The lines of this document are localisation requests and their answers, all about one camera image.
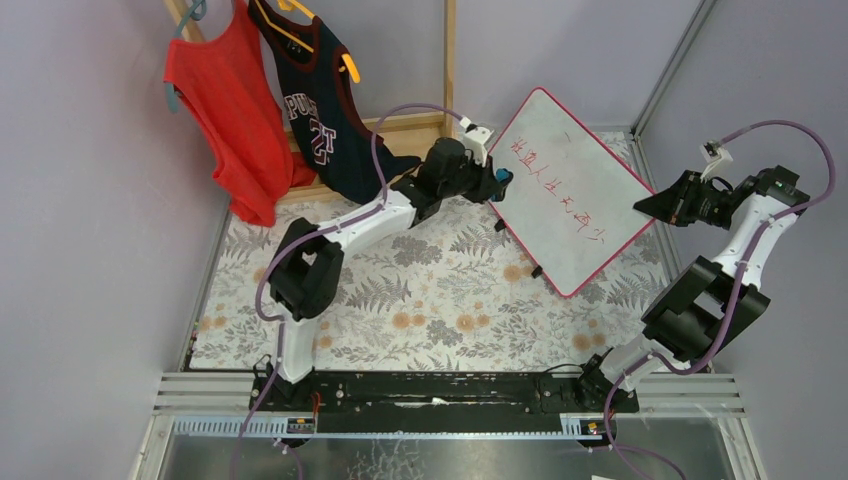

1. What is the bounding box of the navy basketball jersey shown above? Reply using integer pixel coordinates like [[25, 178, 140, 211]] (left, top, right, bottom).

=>
[[248, 1, 421, 204]]

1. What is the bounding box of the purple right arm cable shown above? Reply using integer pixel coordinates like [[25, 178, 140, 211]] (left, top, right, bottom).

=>
[[604, 119, 837, 480]]

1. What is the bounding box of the wooden clothes rack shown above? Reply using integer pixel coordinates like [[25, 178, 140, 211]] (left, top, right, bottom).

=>
[[163, 0, 457, 205]]

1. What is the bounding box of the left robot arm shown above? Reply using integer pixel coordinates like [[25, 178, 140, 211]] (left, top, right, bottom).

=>
[[266, 138, 513, 384]]

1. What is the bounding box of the blue whiteboard eraser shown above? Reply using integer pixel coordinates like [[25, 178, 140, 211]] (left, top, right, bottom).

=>
[[490, 168, 514, 203]]

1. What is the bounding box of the pink framed whiteboard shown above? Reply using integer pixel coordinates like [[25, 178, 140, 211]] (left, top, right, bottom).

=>
[[490, 87, 654, 298]]

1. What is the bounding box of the teal clothes hanger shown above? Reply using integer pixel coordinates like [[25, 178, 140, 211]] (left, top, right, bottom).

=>
[[164, 0, 208, 114]]

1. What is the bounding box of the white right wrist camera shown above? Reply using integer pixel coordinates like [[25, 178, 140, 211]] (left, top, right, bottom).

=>
[[699, 140, 733, 183]]

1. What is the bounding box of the red tank top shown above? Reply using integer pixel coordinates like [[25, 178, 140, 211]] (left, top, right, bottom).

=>
[[164, 1, 316, 227]]

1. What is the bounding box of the wire whiteboard stand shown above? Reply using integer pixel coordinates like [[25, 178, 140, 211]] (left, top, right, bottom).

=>
[[494, 218, 544, 279]]

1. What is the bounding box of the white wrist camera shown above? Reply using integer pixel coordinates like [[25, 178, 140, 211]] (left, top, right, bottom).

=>
[[458, 116, 493, 167], [699, 140, 733, 183]]

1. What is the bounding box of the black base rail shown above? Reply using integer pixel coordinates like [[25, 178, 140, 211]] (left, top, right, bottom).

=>
[[249, 367, 639, 434]]

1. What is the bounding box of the floral table mat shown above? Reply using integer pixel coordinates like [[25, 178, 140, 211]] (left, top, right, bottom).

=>
[[187, 198, 668, 371]]

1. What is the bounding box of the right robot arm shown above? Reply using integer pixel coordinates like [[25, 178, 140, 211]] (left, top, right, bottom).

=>
[[574, 166, 810, 410]]

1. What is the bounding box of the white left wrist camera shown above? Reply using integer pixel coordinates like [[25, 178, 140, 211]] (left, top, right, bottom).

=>
[[458, 116, 493, 167]]

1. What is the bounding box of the yellow clothes hanger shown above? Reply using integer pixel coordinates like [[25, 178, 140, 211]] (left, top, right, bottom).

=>
[[253, 0, 361, 84]]

